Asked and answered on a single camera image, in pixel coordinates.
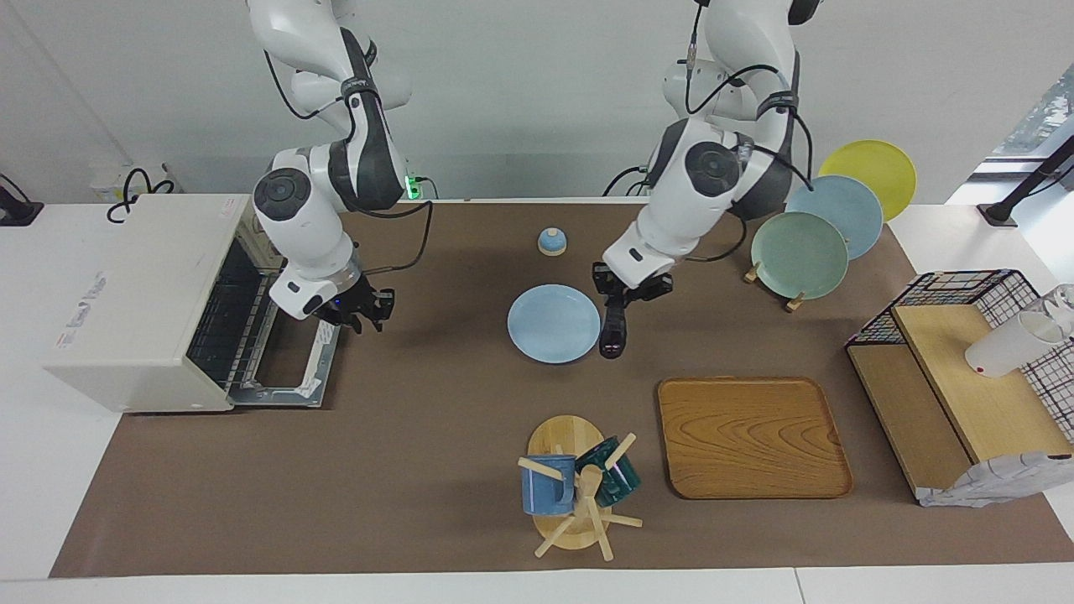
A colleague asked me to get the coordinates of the cream toaster oven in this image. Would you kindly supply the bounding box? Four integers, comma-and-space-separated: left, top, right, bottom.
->
42, 195, 341, 414

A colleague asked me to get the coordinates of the clear glass cup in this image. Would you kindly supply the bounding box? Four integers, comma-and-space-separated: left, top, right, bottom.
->
1040, 284, 1074, 336

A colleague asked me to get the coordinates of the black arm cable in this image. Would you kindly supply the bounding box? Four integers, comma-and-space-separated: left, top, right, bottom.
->
684, 0, 815, 263
264, 50, 435, 278

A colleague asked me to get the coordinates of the pale green racked plate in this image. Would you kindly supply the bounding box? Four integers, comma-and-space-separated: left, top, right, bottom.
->
750, 211, 849, 300

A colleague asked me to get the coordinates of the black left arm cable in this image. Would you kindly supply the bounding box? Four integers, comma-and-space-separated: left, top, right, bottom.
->
684, 0, 815, 263

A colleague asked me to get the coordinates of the wooden shelf unit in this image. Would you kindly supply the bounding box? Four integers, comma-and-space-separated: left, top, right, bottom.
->
845, 302, 1074, 508

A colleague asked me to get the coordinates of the yellow racked plate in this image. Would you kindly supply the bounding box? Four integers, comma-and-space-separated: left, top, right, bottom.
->
818, 139, 917, 221

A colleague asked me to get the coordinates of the dark green mug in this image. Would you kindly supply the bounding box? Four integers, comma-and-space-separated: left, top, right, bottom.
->
576, 436, 642, 508

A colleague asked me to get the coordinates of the wooden plate rack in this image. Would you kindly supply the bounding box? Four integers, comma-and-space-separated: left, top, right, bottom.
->
743, 260, 808, 313

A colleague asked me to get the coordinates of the metal wire oven rack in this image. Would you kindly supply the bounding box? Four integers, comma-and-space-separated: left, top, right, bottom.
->
189, 239, 282, 388

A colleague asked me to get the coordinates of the white plastic cup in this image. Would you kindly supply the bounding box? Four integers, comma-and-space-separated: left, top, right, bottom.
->
965, 312, 1060, 378

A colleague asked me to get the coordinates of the blue mug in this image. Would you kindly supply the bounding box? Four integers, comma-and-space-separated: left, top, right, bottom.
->
520, 454, 578, 516

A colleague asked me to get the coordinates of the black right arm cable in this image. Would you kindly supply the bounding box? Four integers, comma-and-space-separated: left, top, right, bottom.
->
264, 50, 435, 278

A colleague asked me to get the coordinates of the glass oven door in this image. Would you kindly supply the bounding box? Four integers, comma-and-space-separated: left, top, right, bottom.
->
228, 321, 341, 409

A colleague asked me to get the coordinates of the rectangular wooden tray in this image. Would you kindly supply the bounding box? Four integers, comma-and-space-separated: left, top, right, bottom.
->
657, 377, 854, 501

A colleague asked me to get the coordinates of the black wire basket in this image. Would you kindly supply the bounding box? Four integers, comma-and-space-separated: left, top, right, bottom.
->
845, 270, 1074, 420

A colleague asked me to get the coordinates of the brown table mat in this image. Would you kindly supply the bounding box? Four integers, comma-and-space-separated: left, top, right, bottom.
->
49, 199, 1074, 580

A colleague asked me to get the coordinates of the wooden mug tree stand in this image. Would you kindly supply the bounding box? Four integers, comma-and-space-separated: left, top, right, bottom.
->
518, 414, 644, 561

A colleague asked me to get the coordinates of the light blue racked plate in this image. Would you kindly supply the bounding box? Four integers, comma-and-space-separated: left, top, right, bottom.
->
785, 174, 884, 261

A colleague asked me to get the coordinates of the black desk clamp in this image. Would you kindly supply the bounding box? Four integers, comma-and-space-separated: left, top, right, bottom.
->
0, 174, 44, 227

